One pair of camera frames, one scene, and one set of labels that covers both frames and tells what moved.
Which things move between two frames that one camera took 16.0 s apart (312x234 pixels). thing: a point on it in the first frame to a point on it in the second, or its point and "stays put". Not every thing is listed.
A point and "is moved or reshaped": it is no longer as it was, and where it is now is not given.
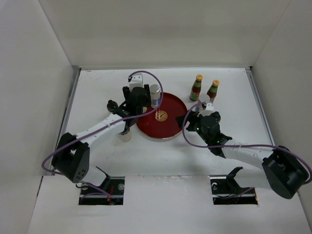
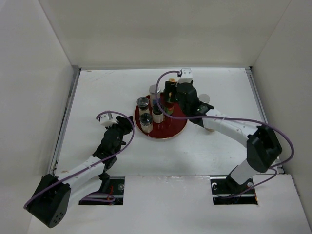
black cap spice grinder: (125, 136) is moved or reshaped
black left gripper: (146, 101) to (125, 124)
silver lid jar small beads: (155, 95) stays put
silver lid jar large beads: (204, 97) stays put
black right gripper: (192, 117) to (170, 87)
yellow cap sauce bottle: (195, 90) to (169, 107)
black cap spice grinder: (111, 105) is moved or reshaped
